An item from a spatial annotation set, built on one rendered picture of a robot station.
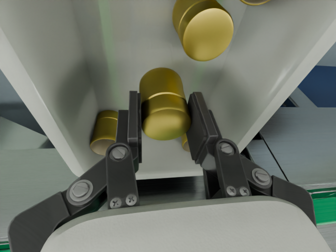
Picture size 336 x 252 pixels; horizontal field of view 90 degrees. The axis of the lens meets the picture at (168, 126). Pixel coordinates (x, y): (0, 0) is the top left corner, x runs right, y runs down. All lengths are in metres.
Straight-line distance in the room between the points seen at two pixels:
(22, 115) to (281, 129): 0.57
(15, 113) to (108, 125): 0.40
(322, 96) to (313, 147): 0.19
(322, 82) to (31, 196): 0.57
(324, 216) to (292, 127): 0.11
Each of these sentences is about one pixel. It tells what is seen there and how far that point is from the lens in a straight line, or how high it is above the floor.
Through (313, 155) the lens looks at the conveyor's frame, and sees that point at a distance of 0.27.
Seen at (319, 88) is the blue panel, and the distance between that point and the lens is 0.48.
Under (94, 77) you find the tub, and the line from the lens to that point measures 0.19.
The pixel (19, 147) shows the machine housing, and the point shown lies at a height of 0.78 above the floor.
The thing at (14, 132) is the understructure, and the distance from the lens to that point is 0.70.
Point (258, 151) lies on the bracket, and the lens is 0.23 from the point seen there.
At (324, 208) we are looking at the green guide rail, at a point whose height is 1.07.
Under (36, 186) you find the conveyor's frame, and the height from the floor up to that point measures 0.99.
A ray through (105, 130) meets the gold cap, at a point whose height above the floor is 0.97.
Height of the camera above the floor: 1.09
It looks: 39 degrees down
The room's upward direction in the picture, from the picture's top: 171 degrees clockwise
